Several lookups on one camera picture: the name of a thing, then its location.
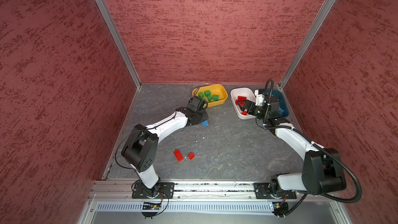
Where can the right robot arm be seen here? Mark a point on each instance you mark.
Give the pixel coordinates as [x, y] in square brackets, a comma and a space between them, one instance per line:
[320, 173]

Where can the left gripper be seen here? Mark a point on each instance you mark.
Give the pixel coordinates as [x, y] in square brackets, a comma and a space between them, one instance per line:
[204, 117]

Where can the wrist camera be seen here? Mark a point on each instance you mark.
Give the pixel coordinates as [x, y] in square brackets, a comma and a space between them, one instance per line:
[260, 97]
[197, 104]

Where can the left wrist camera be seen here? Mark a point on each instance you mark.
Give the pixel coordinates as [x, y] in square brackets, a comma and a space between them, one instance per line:
[197, 104]

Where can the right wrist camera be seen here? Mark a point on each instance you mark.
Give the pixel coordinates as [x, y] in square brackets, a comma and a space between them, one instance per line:
[260, 97]

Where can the red lego brick small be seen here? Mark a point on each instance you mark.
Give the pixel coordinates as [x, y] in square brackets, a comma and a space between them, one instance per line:
[191, 155]

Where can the aluminium corner post left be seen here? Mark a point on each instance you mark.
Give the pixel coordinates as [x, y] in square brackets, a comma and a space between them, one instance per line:
[104, 10]

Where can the red lego brick long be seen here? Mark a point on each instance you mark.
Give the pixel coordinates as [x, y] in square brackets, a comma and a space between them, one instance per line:
[178, 155]

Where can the teal plastic bin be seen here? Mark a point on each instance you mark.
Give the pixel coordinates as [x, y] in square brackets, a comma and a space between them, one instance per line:
[282, 102]

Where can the white plastic bin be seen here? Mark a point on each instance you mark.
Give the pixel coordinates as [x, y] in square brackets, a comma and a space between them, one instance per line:
[249, 94]

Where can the aluminium front rail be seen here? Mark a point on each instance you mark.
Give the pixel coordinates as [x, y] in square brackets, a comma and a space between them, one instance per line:
[181, 190]

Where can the small blue lego brick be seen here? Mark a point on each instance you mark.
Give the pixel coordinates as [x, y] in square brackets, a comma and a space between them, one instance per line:
[205, 123]

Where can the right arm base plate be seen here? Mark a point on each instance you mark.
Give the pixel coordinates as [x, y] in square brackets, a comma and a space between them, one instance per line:
[267, 190]

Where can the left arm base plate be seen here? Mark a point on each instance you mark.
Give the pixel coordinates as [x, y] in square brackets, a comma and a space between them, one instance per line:
[160, 190]

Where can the aluminium corner post right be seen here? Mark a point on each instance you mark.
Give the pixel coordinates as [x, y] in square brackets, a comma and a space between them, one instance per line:
[315, 26]

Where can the aluminium corner post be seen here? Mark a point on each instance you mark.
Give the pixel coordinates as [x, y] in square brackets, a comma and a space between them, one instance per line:
[104, 10]
[315, 26]

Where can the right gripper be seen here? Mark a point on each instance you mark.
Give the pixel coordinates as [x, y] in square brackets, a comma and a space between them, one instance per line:
[246, 103]

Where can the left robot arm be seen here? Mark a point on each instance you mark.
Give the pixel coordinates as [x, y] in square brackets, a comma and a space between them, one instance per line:
[141, 145]

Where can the yellow plastic bin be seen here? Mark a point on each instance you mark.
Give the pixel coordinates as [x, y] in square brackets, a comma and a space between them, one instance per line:
[215, 89]

